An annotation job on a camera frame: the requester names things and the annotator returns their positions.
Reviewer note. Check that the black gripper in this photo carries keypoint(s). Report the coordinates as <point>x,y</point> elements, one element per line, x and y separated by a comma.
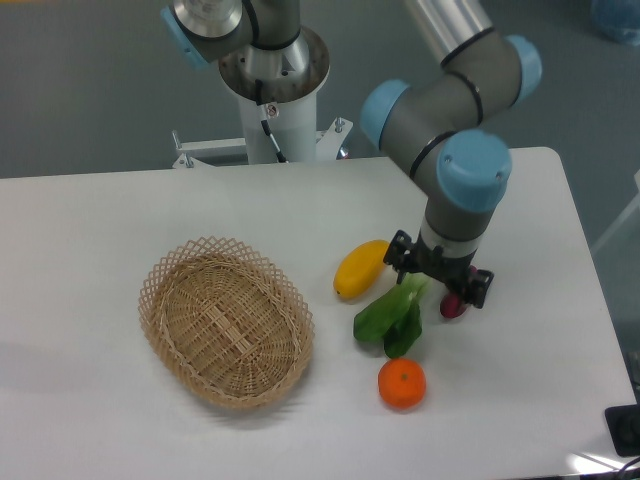
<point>469,284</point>

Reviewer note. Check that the green bok choy vegetable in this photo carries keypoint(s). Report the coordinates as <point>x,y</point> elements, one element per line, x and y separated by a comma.
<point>394,319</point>

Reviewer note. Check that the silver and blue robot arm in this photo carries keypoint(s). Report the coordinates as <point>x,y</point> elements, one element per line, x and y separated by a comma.
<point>432,133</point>

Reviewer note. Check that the purple sweet potato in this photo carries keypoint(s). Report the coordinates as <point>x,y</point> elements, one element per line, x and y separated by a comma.
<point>453,303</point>

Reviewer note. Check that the yellow mango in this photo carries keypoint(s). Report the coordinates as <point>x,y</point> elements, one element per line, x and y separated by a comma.
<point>360,269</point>

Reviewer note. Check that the orange tangerine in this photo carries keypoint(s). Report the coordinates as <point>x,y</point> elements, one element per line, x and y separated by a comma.
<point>402,383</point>

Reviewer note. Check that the woven wicker basket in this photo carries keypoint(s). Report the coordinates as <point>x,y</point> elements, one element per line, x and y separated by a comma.
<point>227,323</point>

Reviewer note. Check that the black device at table edge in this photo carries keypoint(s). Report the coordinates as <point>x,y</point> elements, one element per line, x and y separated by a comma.
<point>623,425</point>

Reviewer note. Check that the blue plastic bag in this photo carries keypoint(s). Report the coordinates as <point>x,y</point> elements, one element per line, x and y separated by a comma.
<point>617,20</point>

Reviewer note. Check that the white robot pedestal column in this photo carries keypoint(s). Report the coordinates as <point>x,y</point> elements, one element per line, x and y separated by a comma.
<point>277,92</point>

